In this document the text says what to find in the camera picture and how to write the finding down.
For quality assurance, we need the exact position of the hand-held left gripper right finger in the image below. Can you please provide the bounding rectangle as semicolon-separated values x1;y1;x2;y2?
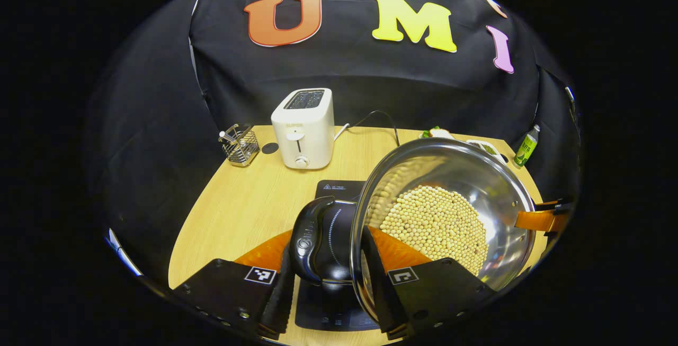
360;226;496;339

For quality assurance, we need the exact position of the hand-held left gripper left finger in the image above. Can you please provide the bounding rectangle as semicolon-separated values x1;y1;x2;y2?
172;229;297;339

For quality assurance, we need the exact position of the black induction cooktop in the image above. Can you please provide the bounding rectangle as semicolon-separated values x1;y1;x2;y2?
294;179;382;332

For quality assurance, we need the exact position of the stainless steel pot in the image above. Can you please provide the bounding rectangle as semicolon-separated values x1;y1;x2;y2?
290;138;538;323

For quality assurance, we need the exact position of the pile of soybeans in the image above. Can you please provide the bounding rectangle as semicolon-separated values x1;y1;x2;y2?
379;185;489;276

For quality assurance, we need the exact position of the green label drink bottle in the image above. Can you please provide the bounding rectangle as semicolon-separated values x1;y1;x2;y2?
512;125;541;169

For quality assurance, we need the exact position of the white divided dish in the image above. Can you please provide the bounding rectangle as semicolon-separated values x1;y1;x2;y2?
466;139;501;157

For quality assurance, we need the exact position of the white toaster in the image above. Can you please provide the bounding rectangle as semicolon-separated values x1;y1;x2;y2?
271;88;335;170

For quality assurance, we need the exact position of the black backdrop cloth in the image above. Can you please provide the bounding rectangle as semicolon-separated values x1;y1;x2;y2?
85;0;583;283

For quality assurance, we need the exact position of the metal wire basket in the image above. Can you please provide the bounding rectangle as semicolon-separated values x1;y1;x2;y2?
219;123;261;167

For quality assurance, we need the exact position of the toaster power cable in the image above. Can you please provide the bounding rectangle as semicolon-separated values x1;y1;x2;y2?
334;110;400;147

